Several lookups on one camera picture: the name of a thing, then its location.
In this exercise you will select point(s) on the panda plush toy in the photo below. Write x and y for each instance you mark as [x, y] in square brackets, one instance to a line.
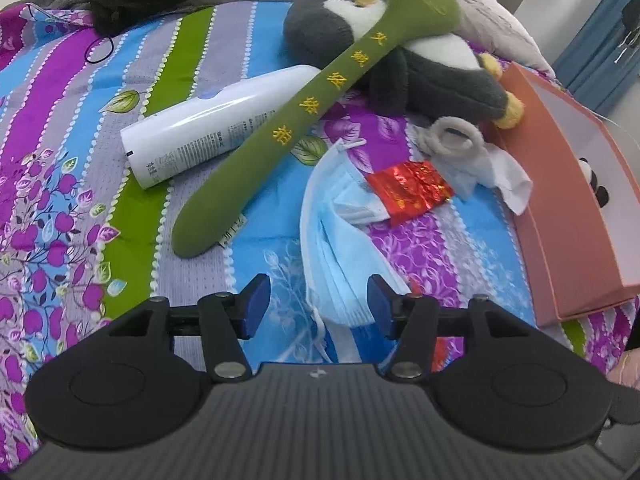
[595, 180]

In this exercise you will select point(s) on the small red packet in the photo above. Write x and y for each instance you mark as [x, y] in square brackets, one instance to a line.
[440, 355]

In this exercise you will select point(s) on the grey penguin plush toy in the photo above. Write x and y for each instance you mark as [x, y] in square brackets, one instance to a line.
[310, 25]

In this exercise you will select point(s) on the blue face mask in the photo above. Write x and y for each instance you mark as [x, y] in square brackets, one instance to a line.
[340, 250]

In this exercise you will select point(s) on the colourful printed bed sheet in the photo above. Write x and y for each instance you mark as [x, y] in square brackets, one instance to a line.
[60, 160]

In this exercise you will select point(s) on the light grey duvet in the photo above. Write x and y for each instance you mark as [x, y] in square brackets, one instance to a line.
[480, 5]

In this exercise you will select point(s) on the blue curtain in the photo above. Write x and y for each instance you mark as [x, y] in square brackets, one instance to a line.
[600, 35]

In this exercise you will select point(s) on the white spray bottle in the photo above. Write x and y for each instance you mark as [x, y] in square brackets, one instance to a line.
[175, 140]

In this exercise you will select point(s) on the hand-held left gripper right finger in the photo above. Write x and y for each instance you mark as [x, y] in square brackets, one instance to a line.
[380, 305]

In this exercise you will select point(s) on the red foil packet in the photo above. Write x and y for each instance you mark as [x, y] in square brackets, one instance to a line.
[410, 187]

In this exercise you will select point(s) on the orange cardboard box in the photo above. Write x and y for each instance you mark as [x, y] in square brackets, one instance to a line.
[575, 260]

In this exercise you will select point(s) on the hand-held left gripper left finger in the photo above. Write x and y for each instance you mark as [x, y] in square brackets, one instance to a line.
[255, 305]

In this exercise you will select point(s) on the green plush stick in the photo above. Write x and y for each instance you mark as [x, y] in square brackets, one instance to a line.
[220, 210]

